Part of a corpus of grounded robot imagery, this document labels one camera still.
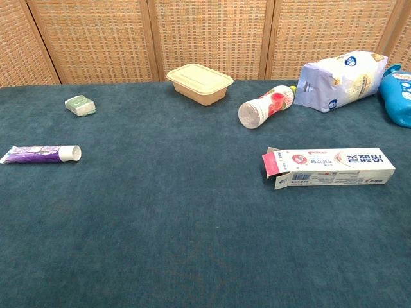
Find beige lidded food container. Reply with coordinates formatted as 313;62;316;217
166;63;234;107

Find small purple tube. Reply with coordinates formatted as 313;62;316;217
0;144;82;165

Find white red toothpaste box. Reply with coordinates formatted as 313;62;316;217
261;146;396;191

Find small green packet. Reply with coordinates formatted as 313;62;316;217
64;95;96;117

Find blue detergent pump bottle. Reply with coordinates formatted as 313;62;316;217
378;64;411;129

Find pink label drink bottle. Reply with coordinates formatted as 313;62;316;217
238;84;298;130

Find woven bamboo folding screen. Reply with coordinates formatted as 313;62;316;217
0;0;411;88

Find teal felt table cover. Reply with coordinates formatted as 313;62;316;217
0;78;411;308

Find wet wipes pack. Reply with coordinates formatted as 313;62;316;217
293;50;389;114

